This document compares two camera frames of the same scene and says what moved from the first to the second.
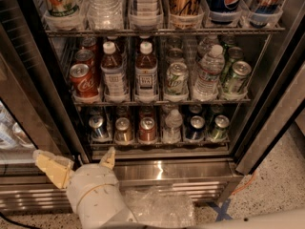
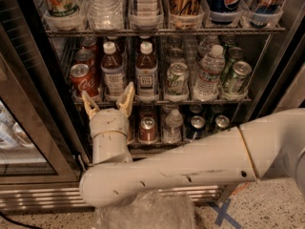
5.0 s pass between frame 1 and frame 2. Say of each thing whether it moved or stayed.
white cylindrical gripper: moved
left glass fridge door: stayed
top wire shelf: stayed
